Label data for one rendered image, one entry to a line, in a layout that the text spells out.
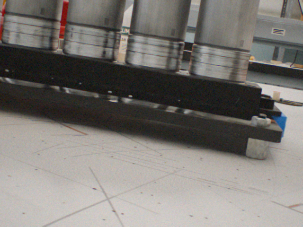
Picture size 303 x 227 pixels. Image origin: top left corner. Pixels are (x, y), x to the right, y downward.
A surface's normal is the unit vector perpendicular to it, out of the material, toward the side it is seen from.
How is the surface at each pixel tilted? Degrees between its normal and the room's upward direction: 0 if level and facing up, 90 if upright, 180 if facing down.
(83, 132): 0
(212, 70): 90
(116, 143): 0
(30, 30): 90
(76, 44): 90
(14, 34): 90
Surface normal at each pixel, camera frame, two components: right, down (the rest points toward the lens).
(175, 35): 0.63, 0.21
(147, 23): -0.35, 0.08
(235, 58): 0.40, 0.20
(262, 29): -0.13, 0.12
